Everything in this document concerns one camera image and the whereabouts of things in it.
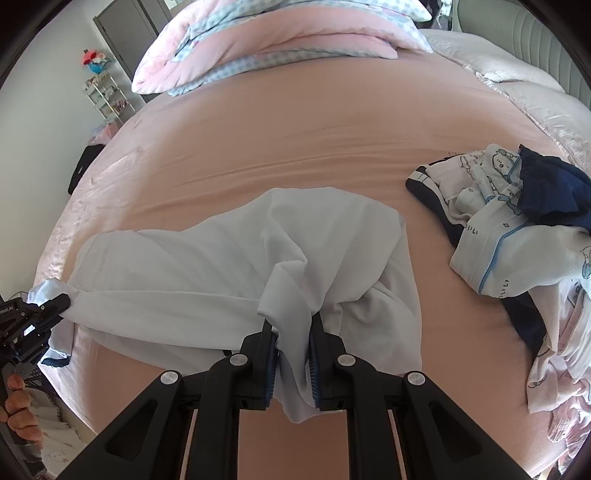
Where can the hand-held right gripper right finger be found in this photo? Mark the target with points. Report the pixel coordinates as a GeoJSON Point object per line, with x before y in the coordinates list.
{"type": "Point", "coordinates": [315, 374]}

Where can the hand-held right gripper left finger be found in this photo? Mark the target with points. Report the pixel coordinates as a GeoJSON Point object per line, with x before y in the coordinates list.
{"type": "Point", "coordinates": [272, 374]}

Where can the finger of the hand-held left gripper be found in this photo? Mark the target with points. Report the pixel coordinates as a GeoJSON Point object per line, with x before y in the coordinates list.
{"type": "Point", "coordinates": [34, 344]}
{"type": "Point", "coordinates": [51, 307]}

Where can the person's left hand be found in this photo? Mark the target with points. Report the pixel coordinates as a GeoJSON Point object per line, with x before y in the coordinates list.
{"type": "Point", "coordinates": [21, 406]}

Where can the person's printed pajama clothing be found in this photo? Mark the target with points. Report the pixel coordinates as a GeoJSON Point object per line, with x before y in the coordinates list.
{"type": "Point", "coordinates": [60, 438]}

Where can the black bag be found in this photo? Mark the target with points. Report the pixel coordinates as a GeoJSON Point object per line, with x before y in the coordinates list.
{"type": "Point", "coordinates": [83, 168]}

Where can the pink cloth pile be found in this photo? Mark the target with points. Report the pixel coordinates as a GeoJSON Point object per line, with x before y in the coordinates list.
{"type": "Point", "coordinates": [102, 134]}

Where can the white shelf rack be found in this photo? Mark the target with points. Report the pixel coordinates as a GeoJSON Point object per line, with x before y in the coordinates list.
{"type": "Point", "coordinates": [108, 97]}

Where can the pink bed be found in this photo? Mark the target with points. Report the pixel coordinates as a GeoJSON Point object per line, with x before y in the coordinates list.
{"type": "Point", "coordinates": [277, 147]}

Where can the cartoon printed pajamas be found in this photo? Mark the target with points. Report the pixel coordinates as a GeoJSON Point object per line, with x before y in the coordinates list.
{"type": "Point", "coordinates": [521, 249]}

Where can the red blue plush toy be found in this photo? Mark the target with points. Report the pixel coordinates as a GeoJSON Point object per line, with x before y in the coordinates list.
{"type": "Point", "coordinates": [95, 61]}

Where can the grey door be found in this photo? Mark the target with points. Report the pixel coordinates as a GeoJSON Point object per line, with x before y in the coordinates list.
{"type": "Point", "coordinates": [129, 32]}

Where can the pink checked quilt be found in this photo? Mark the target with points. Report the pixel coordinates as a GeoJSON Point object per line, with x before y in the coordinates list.
{"type": "Point", "coordinates": [277, 37]}

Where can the grey padded headboard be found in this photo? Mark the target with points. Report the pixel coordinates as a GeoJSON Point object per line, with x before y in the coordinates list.
{"type": "Point", "coordinates": [521, 27]}

